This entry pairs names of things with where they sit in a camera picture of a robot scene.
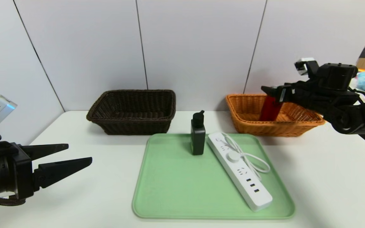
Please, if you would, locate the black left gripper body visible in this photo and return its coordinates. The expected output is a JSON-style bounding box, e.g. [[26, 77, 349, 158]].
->
[[0, 142, 34, 200]]

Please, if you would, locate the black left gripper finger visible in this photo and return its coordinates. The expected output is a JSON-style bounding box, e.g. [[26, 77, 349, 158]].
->
[[32, 157, 93, 192], [18, 143, 69, 161]]

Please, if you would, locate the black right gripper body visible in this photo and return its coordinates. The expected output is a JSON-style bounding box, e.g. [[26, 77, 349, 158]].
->
[[276, 82, 312, 107]]

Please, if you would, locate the red soda can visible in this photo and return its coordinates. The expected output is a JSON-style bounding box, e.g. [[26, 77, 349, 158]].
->
[[259, 95, 282, 122]]

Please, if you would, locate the dark green pump bottle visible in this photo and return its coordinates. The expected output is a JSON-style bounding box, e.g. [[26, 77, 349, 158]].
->
[[190, 110, 206, 156]]

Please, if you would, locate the white power strip with cord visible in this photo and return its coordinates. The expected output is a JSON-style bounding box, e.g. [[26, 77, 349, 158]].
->
[[207, 132, 273, 212]]

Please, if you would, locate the orange wicker basket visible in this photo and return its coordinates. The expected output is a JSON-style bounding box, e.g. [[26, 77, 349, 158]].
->
[[226, 94, 325, 137]]

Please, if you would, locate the dark brown wicker basket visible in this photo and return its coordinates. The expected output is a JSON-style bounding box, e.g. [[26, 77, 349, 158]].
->
[[86, 90, 176, 136]]

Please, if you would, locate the light green plastic tray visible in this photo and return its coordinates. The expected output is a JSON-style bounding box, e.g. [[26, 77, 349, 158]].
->
[[132, 133, 295, 219]]

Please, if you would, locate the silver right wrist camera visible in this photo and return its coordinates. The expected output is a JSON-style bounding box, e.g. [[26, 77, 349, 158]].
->
[[294, 58, 316, 76]]

